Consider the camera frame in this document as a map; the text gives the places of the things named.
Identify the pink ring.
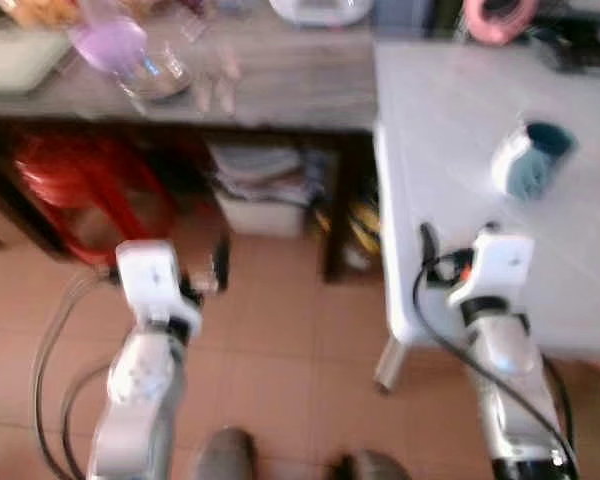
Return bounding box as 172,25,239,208
462,0,540,47

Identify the white storage bin with papers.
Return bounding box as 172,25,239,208
204,139,322,240

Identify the white and teal mug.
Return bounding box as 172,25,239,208
489,119,577,202

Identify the blue container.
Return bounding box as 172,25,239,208
375,0,463,33

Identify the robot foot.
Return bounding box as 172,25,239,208
334,449,412,480
192,427,260,480

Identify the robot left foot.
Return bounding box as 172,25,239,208
192,427,260,480

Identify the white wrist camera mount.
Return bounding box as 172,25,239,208
114,239,204,342
446,231,537,310

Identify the clear glass bowl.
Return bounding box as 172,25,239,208
119,50,194,102

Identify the pale green tray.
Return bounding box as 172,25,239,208
0,29,72,97

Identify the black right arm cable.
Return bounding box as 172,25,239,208
411,255,582,473

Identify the metal table leg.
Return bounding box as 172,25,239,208
372,334,407,394

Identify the red plastic stool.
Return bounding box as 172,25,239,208
9,129,178,267

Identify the black item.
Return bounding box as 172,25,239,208
529,14,600,77

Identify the purple plastic bowl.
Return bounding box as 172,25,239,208
67,18,150,77

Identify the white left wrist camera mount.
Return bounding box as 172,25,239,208
114,239,204,342

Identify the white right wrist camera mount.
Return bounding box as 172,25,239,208
446,231,537,310

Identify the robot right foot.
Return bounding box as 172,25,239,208
334,449,412,480

